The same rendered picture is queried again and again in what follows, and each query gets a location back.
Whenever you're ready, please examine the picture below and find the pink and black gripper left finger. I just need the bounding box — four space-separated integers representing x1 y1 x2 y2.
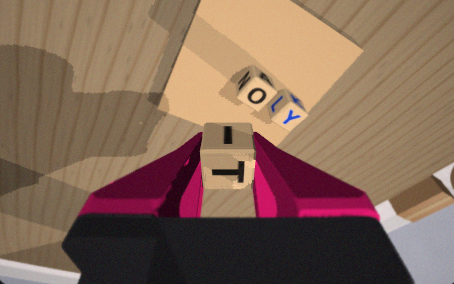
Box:
77 132 204 217

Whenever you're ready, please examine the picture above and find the tan flat mat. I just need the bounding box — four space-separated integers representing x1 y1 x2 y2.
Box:
158 0 364 147

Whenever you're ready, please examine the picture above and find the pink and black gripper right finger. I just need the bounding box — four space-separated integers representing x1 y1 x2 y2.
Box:
253 132 380 221

